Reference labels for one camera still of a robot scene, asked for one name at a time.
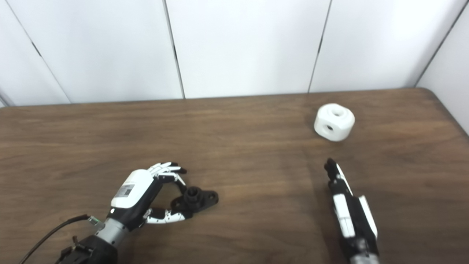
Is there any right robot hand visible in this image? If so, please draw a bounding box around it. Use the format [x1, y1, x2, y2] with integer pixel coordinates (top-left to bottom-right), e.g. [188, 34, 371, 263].
[324, 158, 379, 257]

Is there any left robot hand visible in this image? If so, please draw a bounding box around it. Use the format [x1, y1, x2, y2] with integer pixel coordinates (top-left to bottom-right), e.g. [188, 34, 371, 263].
[108, 162, 191, 232]

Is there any black flanged holder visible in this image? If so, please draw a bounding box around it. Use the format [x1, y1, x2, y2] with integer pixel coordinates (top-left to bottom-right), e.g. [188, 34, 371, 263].
[170, 186, 219, 214]

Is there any round white piece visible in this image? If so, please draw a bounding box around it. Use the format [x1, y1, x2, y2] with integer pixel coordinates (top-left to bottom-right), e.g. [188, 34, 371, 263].
[314, 103, 355, 142]

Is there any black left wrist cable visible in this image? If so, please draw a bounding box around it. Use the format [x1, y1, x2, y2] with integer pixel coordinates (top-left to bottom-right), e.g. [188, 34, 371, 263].
[18, 214, 105, 264]

